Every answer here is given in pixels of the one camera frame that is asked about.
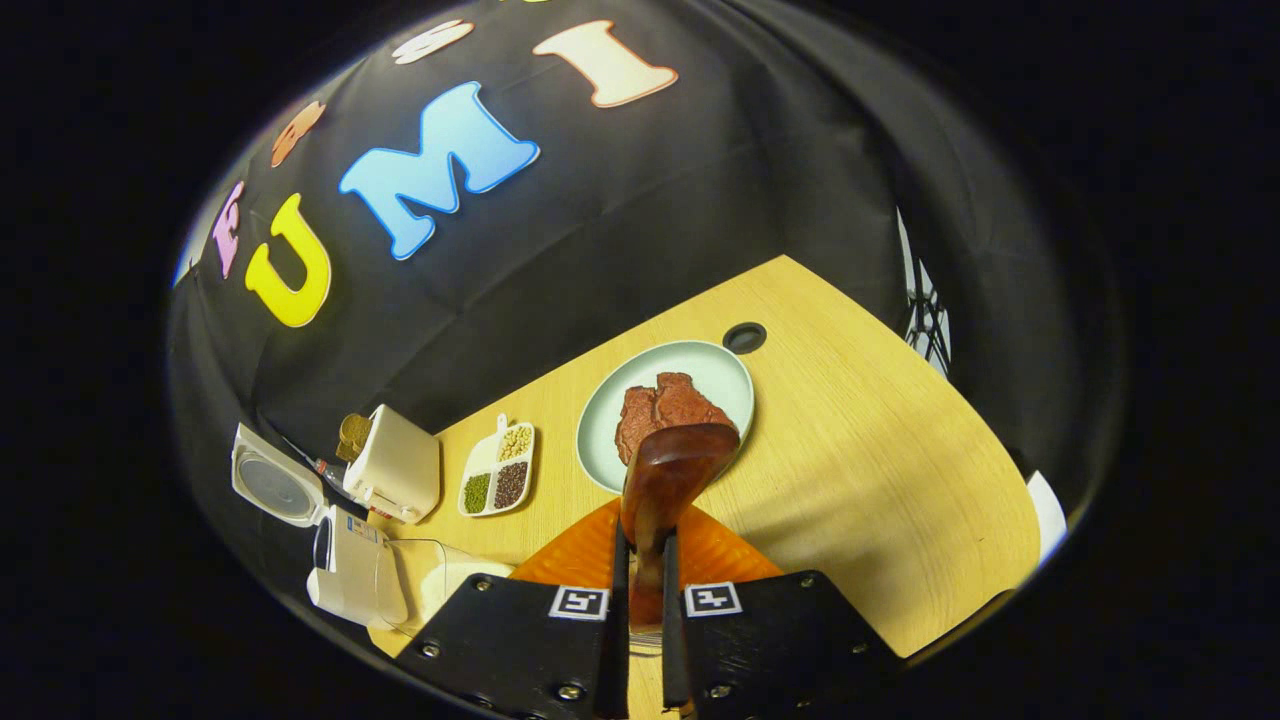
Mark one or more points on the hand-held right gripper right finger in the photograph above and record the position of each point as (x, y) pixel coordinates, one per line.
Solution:
(780, 640)

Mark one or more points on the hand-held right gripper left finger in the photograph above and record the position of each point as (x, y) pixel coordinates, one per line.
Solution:
(510, 640)

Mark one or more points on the clear box of white rice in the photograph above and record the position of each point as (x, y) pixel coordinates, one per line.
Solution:
(450, 580)

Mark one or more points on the white rice cooker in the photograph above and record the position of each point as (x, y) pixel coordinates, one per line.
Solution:
(355, 575)

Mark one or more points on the brown wooden spoon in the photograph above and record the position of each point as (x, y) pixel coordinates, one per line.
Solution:
(670, 475)

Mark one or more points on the white divided grain dish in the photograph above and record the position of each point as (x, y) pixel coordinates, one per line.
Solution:
(485, 462)

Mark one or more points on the white toaster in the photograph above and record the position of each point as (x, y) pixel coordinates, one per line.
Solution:
(400, 465)

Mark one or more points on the brown bread slice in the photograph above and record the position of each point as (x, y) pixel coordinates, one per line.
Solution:
(350, 450)
(352, 428)

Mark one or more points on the clear plastic bottle red label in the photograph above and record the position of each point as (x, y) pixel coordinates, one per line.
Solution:
(328, 467)

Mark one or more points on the red meat piece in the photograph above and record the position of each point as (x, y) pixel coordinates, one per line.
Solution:
(690, 400)
(636, 420)

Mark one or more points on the pale green plate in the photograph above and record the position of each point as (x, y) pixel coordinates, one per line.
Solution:
(700, 365)

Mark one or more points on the white metal rack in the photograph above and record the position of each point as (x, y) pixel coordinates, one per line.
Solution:
(925, 300)

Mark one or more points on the black backdrop cloth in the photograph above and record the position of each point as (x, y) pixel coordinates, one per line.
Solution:
(650, 220)

